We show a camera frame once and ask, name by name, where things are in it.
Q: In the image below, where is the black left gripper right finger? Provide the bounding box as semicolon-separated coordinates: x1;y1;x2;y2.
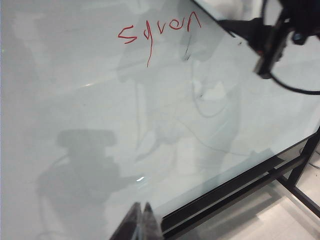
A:
138;201;163;240

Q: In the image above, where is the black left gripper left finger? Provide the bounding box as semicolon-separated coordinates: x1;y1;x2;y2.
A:
113;201;143;240

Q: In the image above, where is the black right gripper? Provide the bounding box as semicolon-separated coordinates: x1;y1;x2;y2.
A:
216;17;293;79

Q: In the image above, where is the black metal whiteboard stand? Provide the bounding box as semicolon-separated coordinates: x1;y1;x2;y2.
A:
161;136;320;238

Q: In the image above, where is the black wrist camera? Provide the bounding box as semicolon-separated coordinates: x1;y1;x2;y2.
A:
291;31;310;46

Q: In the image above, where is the black cable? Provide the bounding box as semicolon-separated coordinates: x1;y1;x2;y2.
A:
268;72;320;96

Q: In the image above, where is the glass whiteboard with dark frame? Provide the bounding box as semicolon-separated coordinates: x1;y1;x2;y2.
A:
0;0;320;240

